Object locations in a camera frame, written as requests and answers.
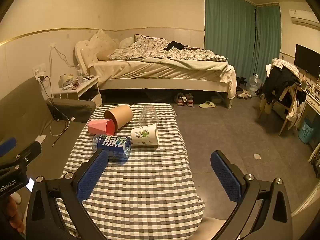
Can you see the teal plastic basket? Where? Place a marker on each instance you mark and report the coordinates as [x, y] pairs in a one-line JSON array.
[[306, 131]]

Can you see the left sneaker under bed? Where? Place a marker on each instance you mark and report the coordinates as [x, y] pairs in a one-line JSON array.
[[180, 99]]

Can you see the large clear water jug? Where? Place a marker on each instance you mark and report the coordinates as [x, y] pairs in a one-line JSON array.
[[254, 84]]

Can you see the white bedside table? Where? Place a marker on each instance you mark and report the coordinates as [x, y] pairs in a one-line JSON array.
[[88, 90]]

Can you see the black television screen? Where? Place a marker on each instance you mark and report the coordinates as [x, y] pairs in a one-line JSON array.
[[307, 59]]

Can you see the green slipper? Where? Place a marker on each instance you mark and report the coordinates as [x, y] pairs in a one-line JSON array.
[[207, 104]]

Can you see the white bed frame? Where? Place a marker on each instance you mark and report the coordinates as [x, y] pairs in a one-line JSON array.
[[150, 73]]

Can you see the brown kraft paper cup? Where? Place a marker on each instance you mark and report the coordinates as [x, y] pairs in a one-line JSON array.
[[120, 115]]

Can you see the green curtain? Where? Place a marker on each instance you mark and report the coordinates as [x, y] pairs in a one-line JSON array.
[[248, 36]]

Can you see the black garment on bed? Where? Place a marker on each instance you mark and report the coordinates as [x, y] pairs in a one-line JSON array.
[[176, 45]]

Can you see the patterned duvet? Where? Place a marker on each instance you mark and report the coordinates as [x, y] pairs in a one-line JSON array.
[[153, 47]]

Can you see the pink paper cup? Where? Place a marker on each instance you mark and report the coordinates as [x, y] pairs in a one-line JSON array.
[[101, 126]]

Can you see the blue labelled plastic bottle cup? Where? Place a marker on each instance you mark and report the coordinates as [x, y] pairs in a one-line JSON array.
[[118, 147]]

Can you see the person's left hand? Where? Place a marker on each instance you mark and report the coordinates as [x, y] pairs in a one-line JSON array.
[[9, 207]]

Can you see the clear plastic cup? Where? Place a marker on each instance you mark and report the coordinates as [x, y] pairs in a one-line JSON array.
[[148, 116]]

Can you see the white paper cup green print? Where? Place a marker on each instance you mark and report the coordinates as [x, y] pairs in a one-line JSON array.
[[145, 135]]

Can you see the white wall power strip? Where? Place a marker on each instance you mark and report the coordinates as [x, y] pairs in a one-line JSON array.
[[39, 71]]

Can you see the sneaker under bed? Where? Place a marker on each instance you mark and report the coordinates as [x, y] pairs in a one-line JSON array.
[[180, 99], [190, 99]]

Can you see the dark grey sofa cushion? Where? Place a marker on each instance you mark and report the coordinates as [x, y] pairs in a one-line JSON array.
[[80, 110]]

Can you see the white air conditioner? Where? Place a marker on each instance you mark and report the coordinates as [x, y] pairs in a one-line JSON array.
[[304, 18]]

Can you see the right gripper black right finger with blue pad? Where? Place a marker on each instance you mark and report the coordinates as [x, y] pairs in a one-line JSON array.
[[273, 220]]

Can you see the cream tufted headboard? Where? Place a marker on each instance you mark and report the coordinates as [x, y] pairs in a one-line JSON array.
[[86, 51]]

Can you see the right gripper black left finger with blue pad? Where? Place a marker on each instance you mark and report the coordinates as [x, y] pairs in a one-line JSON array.
[[44, 219]]

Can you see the dark grey sofa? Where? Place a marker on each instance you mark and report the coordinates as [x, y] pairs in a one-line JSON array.
[[24, 116]]

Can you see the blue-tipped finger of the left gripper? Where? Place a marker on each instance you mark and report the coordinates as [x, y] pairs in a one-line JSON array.
[[7, 146]]

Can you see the beige shoes by curtain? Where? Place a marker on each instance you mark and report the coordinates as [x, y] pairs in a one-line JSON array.
[[244, 95]]

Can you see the right sneaker under bed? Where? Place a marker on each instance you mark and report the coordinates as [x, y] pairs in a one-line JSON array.
[[190, 99]]

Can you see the white paper scrap on floor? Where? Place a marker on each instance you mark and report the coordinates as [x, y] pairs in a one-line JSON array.
[[257, 156]]

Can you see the grey checkered tablecloth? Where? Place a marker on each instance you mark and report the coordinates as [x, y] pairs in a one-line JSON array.
[[152, 195]]

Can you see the wooden chair with clothes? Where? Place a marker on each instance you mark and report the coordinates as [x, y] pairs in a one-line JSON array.
[[283, 86]]

